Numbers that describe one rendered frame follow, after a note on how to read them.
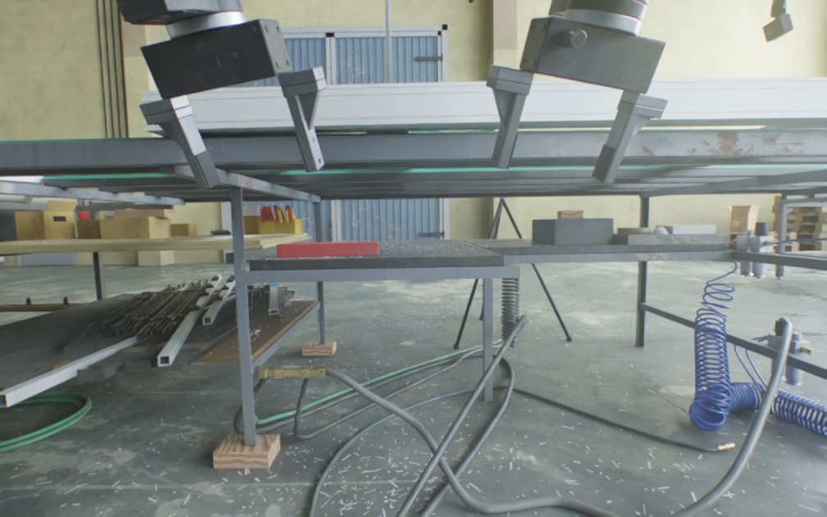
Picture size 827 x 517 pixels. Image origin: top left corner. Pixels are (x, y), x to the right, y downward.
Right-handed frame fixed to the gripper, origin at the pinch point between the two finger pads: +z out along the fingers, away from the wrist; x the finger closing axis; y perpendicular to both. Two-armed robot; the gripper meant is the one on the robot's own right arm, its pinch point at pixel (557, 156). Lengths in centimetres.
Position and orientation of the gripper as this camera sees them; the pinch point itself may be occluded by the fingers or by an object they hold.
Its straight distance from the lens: 51.5
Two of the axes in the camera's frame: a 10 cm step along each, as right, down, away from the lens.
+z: -1.6, 8.7, 4.6
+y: 1.3, 4.8, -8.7
